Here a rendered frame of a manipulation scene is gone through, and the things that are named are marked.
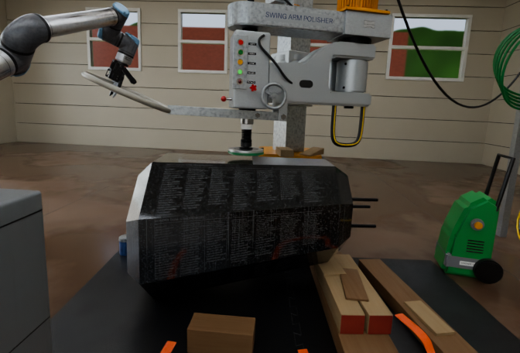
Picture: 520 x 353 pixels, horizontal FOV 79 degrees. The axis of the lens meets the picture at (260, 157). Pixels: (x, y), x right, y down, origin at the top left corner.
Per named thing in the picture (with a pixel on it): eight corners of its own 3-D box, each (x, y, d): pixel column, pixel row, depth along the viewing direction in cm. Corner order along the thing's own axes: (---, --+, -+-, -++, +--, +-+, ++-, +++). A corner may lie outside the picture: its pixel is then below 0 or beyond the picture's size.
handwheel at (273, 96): (282, 110, 186) (283, 83, 184) (286, 110, 177) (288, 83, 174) (257, 108, 183) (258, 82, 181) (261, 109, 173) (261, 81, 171)
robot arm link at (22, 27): (-2, 9, 116) (120, -2, 172) (-8, 35, 123) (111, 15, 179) (24, 33, 118) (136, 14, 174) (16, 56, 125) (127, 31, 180)
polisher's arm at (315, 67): (354, 121, 216) (360, 47, 208) (372, 124, 194) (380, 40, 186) (248, 118, 200) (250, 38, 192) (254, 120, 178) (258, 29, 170)
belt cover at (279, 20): (367, 51, 212) (370, 25, 210) (390, 44, 188) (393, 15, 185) (224, 39, 191) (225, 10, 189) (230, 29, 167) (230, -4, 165)
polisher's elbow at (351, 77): (328, 92, 204) (330, 61, 201) (350, 94, 214) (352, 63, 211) (350, 91, 188) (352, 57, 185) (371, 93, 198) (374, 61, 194)
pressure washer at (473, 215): (480, 262, 246) (498, 152, 232) (501, 286, 212) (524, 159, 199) (431, 255, 255) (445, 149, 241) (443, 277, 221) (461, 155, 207)
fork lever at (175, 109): (279, 120, 204) (280, 112, 203) (289, 121, 185) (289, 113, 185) (169, 113, 189) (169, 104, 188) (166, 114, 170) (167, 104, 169)
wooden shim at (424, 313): (403, 303, 174) (404, 301, 173) (420, 303, 175) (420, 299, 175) (436, 336, 149) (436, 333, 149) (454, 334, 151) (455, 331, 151)
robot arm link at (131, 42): (123, 31, 187) (139, 39, 193) (114, 50, 188) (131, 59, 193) (125, 30, 179) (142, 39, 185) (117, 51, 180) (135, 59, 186)
